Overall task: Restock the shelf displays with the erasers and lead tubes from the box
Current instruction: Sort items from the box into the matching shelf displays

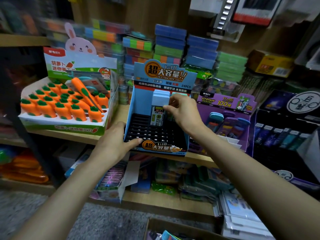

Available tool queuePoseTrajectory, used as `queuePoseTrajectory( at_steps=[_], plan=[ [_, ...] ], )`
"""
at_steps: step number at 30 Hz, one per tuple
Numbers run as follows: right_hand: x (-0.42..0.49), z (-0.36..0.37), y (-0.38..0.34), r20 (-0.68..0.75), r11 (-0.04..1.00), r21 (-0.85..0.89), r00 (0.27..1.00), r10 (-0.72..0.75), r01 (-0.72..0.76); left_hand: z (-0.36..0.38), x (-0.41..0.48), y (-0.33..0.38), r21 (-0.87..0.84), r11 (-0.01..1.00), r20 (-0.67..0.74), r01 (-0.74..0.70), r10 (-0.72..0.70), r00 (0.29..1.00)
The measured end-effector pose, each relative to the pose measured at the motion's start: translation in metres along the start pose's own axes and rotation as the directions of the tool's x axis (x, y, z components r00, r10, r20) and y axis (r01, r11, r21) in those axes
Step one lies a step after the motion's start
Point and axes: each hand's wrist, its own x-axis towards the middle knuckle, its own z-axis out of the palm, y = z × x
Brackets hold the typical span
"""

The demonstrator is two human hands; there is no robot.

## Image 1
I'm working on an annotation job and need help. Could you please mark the orange folders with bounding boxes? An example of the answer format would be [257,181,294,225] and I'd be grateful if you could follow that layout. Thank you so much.
[0,147,51,185]

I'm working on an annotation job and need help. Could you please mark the stack of blue packets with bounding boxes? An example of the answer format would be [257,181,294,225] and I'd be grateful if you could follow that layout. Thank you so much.
[154,24,220,70]

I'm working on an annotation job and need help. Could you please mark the orange carrot pen display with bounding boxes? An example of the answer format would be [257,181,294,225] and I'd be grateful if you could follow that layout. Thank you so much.
[18,22,119,136]

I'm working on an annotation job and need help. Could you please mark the black red hanging package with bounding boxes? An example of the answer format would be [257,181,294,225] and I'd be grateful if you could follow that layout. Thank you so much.
[232,0,286,27]

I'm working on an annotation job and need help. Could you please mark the heap of green teal packs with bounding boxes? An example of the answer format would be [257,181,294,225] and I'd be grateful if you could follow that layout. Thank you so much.
[152,157,221,203]

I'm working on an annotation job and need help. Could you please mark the brown cardboard box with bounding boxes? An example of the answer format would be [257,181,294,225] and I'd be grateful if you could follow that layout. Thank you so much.
[144,219,228,240]

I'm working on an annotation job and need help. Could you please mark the person's left hand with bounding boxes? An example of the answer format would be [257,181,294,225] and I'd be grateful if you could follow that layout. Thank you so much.
[90,121,143,170]

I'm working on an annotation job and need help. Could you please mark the pile of pencil lead cases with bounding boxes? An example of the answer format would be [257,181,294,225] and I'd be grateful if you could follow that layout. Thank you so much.
[147,230,183,240]

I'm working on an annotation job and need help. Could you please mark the stack of green packets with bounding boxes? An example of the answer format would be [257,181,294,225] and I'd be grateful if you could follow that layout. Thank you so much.
[215,51,248,83]

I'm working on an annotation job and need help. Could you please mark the stack of multicoloured packets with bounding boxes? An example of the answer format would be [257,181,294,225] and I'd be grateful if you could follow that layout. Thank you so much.
[42,17,153,65]

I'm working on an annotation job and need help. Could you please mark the wooden shelf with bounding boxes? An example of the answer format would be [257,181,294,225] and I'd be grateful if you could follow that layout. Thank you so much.
[0,0,320,223]

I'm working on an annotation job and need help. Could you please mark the person's right hand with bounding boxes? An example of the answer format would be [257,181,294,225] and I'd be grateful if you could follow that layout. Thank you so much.
[162,93,207,139]

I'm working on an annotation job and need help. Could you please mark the yellow carton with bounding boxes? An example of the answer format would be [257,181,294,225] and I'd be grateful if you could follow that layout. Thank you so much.
[247,50,295,78]

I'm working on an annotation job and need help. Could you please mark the purple display box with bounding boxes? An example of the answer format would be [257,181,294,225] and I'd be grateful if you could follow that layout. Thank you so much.
[189,90,258,155]

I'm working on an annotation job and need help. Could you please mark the blue display box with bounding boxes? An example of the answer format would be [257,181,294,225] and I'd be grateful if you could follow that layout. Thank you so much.
[123,60,198,157]

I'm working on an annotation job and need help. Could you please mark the person's right forearm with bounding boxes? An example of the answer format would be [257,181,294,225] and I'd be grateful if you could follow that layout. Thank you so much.
[192,125,320,240]

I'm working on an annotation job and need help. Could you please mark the person's left forearm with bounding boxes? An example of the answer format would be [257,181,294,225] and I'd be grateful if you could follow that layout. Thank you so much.
[12,160,118,240]

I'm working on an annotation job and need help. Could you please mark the stack of white packets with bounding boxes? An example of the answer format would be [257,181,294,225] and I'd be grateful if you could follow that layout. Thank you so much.
[215,190,276,240]

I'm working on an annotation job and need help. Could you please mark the black and white display box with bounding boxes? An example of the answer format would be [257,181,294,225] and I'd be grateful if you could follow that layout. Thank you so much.
[252,90,320,200]

